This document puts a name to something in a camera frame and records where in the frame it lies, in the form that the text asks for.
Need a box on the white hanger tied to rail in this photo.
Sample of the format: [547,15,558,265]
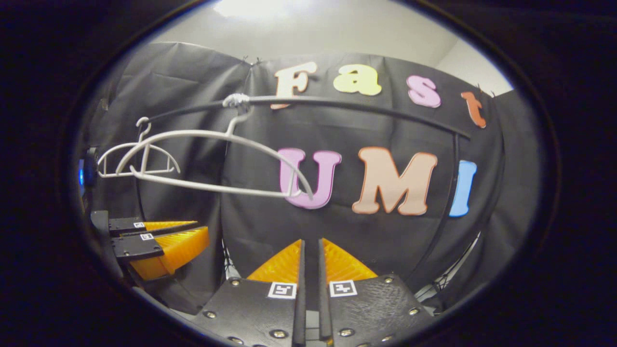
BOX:
[116,93,314,200]

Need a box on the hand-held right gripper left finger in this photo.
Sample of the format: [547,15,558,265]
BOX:
[193,239,307,347]

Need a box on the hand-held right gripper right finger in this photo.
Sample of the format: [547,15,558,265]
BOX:
[318,238,435,347]

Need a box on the black clothes rack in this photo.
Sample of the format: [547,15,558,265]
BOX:
[145,95,483,290]

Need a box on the white plastic hanger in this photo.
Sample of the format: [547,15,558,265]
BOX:
[97,117,181,179]

